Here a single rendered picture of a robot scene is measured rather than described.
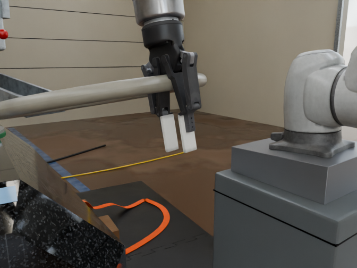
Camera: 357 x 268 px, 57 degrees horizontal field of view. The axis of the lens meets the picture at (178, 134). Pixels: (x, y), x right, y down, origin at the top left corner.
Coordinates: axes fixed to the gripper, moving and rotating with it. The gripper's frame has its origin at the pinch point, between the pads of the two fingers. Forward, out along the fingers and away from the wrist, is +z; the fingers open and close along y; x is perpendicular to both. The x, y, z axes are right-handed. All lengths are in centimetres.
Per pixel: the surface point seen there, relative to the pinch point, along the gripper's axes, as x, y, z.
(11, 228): 24.3, 30.1, 15.4
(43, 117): -182, 569, -4
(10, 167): 18.0, 46.0, 4.5
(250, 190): -30.7, 8.7, 21.8
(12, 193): 21.8, 34.1, 8.9
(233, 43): -489, 355, -88
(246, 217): -30.5, 11.2, 30.0
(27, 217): 20.3, 31.9, 14.7
